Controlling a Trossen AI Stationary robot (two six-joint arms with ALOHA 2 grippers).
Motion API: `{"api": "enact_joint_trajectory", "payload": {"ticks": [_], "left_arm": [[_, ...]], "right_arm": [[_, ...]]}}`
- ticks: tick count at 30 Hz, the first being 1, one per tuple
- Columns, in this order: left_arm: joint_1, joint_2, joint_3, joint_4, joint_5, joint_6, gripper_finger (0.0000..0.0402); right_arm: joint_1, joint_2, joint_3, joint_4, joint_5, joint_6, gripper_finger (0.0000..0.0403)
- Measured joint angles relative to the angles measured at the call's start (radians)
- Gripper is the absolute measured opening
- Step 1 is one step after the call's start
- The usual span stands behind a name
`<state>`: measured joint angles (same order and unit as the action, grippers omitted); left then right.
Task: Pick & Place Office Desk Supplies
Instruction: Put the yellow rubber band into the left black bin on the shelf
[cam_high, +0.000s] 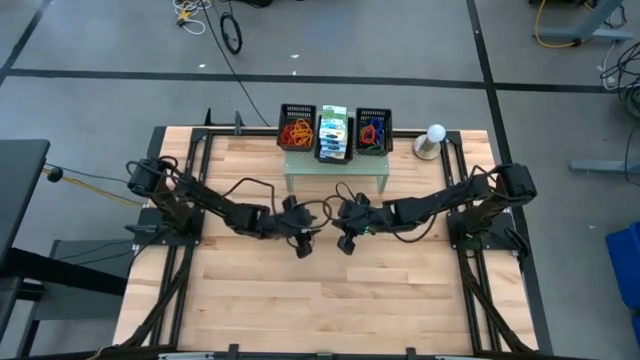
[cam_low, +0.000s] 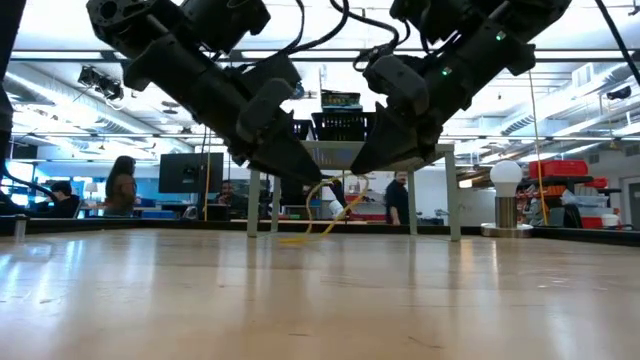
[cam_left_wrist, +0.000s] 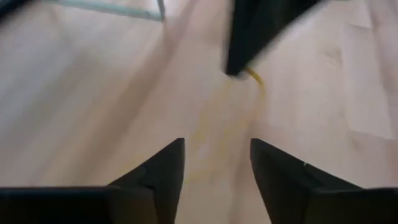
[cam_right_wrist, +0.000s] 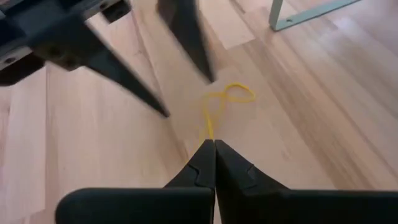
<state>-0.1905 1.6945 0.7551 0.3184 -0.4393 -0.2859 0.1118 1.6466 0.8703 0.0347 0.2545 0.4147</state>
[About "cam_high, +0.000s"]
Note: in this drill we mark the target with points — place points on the grey floor bar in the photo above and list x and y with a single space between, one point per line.
600 166

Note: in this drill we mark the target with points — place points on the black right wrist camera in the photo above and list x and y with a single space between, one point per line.
346 245

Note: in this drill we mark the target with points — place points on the white bulb table lamp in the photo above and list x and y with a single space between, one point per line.
437 132

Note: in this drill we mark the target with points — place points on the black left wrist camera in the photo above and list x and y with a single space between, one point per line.
304 246

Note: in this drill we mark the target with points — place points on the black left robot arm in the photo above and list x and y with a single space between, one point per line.
200 202

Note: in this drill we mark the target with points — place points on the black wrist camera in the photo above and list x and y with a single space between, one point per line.
346 245
304 246

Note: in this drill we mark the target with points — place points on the black slotted plastic basket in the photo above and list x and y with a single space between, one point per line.
298 111
374 114
317 150

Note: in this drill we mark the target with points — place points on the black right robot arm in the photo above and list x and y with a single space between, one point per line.
450 200

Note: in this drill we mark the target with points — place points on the yellow rubber band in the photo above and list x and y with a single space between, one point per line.
304 127

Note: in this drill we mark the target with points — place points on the dark desk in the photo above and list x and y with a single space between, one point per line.
20 190

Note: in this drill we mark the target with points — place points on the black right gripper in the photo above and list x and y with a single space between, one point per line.
362 217

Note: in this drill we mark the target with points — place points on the grey desk leg base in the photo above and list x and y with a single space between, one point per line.
585 35

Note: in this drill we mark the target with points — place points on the green perforated metal shelf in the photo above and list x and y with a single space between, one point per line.
335 167

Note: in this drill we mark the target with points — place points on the orange rubber band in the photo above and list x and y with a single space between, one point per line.
300 140

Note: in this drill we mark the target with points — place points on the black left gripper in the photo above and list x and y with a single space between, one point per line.
292 220

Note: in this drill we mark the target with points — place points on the blue plastic bin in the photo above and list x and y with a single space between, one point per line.
627 265

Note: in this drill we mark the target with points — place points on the red rubber band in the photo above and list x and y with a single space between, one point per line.
285 134

